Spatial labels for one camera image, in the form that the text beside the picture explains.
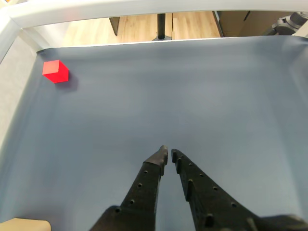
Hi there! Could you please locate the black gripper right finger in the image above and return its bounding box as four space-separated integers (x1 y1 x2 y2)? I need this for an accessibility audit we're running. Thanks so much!
170 148 308 231

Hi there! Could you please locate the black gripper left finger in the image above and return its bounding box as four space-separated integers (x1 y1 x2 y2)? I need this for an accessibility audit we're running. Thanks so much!
89 145 169 231

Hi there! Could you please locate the red cube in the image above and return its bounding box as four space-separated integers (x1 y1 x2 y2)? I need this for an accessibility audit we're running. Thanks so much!
42 59 70 84

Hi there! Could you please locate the beige metal box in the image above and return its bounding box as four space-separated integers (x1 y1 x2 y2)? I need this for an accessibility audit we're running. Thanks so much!
0 218 52 231

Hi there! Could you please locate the black stand pole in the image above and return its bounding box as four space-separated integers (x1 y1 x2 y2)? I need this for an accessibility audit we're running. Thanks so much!
151 13 173 41

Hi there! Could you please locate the dark furniture panel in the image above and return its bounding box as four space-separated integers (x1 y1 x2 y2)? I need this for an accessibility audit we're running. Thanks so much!
108 16 121 37

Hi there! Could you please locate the brown cabinet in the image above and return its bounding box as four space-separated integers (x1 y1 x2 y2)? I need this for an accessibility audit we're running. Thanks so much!
213 11 299 39

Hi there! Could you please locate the grey tripod head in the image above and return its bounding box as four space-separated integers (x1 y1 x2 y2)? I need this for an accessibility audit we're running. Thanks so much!
263 11 308 37

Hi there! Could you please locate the silver table frame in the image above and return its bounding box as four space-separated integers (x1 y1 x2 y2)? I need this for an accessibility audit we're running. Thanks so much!
0 0 308 154

